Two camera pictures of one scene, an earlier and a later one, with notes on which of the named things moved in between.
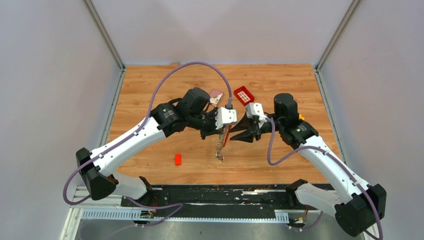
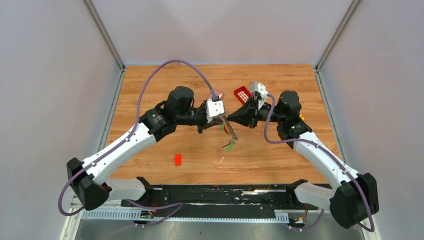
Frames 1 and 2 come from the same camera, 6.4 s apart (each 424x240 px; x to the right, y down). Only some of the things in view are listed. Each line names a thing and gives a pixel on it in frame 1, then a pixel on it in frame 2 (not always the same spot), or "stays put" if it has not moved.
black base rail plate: [235, 201] stays put
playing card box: [215, 96] stays put
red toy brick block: [243, 95] stays put
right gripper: [252, 128] → [244, 115]
